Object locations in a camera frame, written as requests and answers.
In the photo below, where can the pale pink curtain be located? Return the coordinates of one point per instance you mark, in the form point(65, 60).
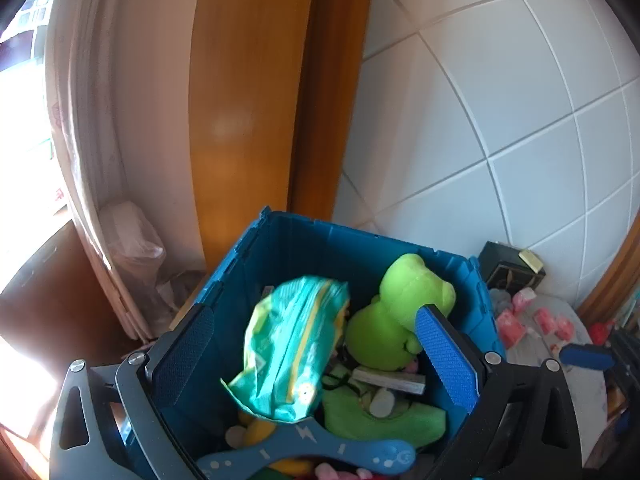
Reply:
point(125, 110)

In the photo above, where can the green frog plush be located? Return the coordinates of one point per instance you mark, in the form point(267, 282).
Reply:
point(390, 310)

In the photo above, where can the blue plastic crate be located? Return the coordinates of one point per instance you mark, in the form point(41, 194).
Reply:
point(280, 245)

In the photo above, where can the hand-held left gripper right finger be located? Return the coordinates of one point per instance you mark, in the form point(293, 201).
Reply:
point(447, 355)

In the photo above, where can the pink tissue pack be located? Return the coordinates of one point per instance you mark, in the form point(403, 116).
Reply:
point(524, 301)
point(544, 319)
point(511, 327)
point(565, 327)

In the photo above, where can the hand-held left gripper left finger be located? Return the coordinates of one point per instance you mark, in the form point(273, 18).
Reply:
point(185, 355)

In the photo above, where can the clear plastic bag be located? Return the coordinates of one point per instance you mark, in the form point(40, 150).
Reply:
point(130, 240)

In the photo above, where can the white medicine box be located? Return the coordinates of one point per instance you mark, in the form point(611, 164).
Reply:
point(390, 380)

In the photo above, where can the blue boomerang toy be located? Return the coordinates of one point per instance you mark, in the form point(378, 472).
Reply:
point(300, 447)

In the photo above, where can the green plush pouch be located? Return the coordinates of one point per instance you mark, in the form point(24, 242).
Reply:
point(415, 422)

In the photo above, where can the pink soft toy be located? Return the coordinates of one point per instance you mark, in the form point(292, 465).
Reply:
point(330, 473)

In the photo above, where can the black gift box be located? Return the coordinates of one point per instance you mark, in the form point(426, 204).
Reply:
point(505, 272)

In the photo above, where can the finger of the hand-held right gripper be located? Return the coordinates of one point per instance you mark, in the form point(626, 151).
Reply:
point(585, 357)

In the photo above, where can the yellow plastic toy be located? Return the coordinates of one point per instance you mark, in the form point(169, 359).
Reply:
point(257, 432)

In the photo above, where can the green wipes pack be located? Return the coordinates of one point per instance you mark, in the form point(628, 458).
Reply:
point(285, 340)

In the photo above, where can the crumpled plastic bag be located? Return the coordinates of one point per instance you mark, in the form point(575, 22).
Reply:
point(180, 300)

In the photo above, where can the yellow sticky note pad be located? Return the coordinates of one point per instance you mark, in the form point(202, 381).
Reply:
point(531, 260)

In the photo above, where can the grey plush cloth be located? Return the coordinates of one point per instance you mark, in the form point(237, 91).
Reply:
point(500, 299)

